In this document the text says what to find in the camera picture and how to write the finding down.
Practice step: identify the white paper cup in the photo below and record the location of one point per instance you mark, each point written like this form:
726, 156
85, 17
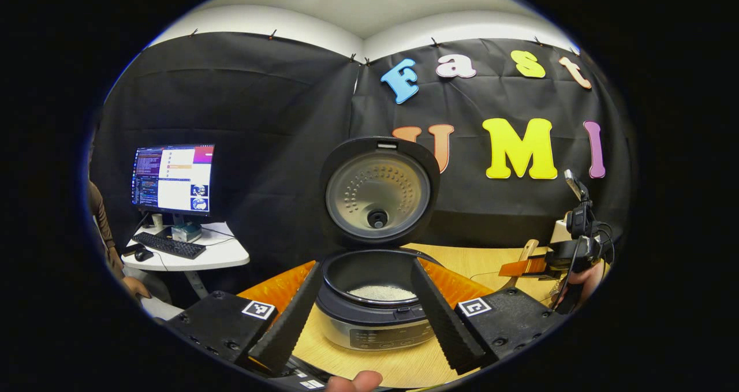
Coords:
157, 221

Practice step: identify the black computer mouse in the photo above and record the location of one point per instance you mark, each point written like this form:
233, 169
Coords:
143, 255

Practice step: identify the computer monitor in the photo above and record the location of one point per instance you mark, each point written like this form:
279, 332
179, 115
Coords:
173, 178

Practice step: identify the black keyboard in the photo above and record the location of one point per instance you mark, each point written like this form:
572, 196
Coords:
170, 246

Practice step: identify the silver black rice cooker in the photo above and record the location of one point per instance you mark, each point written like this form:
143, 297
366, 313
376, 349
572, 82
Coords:
375, 190

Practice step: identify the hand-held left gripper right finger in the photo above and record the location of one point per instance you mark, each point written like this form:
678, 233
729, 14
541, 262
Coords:
436, 311

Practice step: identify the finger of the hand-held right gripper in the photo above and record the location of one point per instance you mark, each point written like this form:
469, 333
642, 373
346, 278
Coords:
522, 267

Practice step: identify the white toaster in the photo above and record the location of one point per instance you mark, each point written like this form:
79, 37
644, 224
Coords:
559, 233

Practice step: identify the white side desk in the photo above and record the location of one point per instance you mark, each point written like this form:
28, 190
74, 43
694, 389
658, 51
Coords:
222, 253

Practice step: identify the wooden spoon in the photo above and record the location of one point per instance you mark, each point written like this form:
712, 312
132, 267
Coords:
528, 250

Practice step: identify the small teal box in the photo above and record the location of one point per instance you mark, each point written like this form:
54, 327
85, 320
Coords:
186, 233

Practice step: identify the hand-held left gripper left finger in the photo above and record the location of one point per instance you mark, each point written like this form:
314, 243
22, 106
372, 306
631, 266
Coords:
297, 317

